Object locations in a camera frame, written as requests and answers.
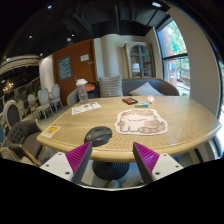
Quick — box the light grey cushion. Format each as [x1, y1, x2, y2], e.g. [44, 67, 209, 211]
[130, 82, 162, 96]

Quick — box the small teal packet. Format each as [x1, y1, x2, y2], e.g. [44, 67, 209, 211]
[135, 103, 148, 108]

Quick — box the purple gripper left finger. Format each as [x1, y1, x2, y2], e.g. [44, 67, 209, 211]
[65, 142, 92, 184]

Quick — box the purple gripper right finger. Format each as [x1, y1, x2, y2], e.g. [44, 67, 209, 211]
[133, 142, 160, 184]

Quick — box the grey sofa bench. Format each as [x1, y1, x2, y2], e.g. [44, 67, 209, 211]
[95, 75, 179, 98]

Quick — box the yellow table sticker card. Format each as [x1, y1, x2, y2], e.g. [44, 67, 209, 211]
[41, 126, 60, 138]

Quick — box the wooden arched cabinet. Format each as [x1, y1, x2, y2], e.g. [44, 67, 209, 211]
[125, 42, 155, 78]

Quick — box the blue wall poster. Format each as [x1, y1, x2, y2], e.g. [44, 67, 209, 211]
[58, 57, 72, 80]

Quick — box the grey chair behind table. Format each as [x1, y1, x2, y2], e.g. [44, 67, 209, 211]
[67, 90, 79, 107]

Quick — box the white printed menu sheet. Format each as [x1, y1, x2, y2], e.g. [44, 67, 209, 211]
[72, 102, 101, 115]

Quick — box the small white round object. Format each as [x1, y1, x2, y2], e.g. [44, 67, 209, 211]
[147, 96, 154, 104]

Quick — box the clear plastic tumbler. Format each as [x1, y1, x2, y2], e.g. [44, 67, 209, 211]
[76, 79, 88, 104]

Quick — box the round wooden table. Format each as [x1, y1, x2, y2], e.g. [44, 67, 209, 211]
[35, 95, 222, 181]

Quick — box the striped cushion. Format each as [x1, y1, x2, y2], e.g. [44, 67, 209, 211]
[99, 75, 123, 98]

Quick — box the white dining chair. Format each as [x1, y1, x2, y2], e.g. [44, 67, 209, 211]
[50, 84, 62, 106]
[36, 88, 53, 117]

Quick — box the oval back chair left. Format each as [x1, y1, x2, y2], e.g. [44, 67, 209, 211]
[3, 100, 22, 128]

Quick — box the black computer mouse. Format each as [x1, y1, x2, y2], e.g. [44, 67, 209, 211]
[84, 126, 112, 147]

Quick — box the white dining chair far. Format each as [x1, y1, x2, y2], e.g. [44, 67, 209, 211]
[50, 84, 62, 106]

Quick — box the cat-shaped mouse pad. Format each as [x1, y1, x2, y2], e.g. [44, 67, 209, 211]
[115, 108, 168, 136]

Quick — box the dark tufted armchair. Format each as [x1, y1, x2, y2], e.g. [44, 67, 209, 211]
[7, 120, 43, 166]

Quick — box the black red small box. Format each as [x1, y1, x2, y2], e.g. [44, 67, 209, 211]
[122, 97, 138, 105]

